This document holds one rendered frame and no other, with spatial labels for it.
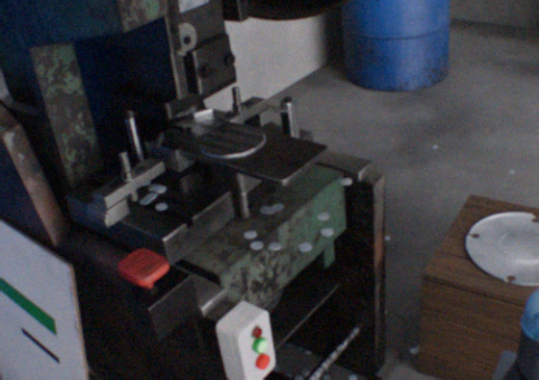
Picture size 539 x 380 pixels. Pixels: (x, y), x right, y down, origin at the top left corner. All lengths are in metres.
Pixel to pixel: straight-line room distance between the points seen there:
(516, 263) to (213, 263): 0.77
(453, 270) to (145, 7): 0.94
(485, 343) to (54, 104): 1.12
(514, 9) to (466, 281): 3.11
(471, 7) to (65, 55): 3.57
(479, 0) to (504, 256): 3.08
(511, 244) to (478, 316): 0.20
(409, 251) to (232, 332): 1.23
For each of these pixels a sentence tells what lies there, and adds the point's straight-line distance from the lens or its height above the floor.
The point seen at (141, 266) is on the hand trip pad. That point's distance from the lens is 0.93.
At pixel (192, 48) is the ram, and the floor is 0.98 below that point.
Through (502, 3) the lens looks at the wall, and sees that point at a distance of 4.41.
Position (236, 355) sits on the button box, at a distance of 1.01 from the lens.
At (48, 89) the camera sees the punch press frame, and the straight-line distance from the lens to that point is 1.25.
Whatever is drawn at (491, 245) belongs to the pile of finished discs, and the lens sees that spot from 1.60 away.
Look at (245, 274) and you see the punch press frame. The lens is 1.12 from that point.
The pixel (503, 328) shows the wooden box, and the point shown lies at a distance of 1.52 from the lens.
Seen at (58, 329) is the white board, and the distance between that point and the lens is 1.46.
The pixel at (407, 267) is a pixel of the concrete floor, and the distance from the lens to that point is 2.07.
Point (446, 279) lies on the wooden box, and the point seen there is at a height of 0.35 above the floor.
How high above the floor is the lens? 1.30
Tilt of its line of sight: 31 degrees down
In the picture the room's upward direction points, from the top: 7 degrees counter-clockwise
